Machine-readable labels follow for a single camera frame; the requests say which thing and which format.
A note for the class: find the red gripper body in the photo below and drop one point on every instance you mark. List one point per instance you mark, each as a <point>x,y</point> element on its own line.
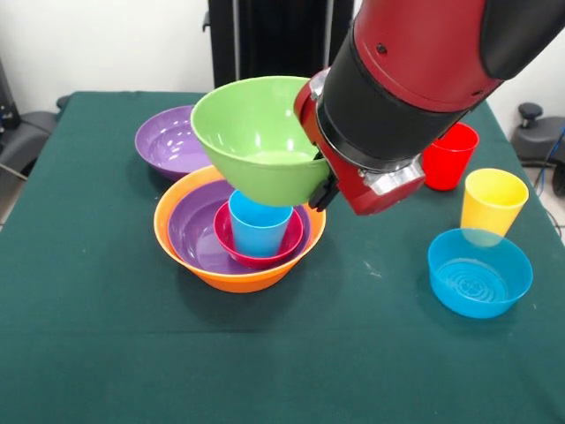
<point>357,194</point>

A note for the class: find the purple plastic bowl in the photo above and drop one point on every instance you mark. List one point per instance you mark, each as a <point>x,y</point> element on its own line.
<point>163,146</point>
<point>194,229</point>

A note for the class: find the black padded chair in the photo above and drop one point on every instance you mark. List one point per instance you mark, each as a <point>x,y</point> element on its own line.
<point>26,137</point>

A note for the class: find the pink plastic bowl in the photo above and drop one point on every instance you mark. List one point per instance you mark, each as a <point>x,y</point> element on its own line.
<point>223,238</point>

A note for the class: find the red plastic cup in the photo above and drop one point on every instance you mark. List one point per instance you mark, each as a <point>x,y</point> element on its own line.
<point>450,168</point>

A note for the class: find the yellow plastic cup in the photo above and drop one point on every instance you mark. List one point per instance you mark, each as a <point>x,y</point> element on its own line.
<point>490,207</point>

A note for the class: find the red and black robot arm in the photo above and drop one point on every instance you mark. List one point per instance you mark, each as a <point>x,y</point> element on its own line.
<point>419,66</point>

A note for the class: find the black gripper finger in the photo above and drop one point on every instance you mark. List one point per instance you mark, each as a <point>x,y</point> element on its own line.
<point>318,155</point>
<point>324,194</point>

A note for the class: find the large orange plastic bowl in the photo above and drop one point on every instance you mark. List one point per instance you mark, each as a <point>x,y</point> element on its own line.
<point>240,282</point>

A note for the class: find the blue plastic bowl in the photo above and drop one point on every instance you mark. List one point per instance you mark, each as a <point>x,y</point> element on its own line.
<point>479,282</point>

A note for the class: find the blue plastic cup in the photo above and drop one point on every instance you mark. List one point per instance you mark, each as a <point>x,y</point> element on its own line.
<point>260,229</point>

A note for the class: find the dark green tablecloth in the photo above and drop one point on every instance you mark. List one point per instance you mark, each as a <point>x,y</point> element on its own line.
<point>282,353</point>

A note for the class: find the green plastic bowl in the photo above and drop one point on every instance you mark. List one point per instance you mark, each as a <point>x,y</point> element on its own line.
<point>256,123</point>

